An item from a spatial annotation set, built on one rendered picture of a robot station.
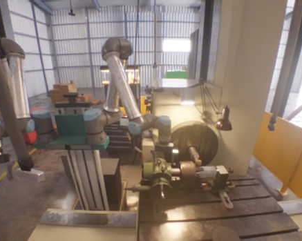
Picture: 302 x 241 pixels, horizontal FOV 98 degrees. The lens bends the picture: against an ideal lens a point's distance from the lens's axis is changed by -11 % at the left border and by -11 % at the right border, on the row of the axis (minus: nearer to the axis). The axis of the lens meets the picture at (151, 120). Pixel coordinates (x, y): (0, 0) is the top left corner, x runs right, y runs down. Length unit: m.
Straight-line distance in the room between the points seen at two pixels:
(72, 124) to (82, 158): 0.44
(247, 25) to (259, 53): 0.28
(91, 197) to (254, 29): 2.50
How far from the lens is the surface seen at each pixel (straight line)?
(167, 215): 1.36
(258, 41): 1.71
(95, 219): 1.72
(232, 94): 1.62
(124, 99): 0.95
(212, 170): 1.45
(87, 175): 1.93
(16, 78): 1.29
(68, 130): 1.58
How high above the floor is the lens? 2.10
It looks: 21 degrees down
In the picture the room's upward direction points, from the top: straight up
